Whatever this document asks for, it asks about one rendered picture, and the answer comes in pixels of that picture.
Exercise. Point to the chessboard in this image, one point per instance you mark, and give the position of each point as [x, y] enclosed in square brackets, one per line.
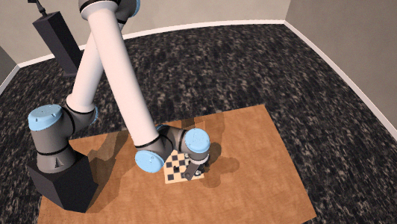
[179, 160]

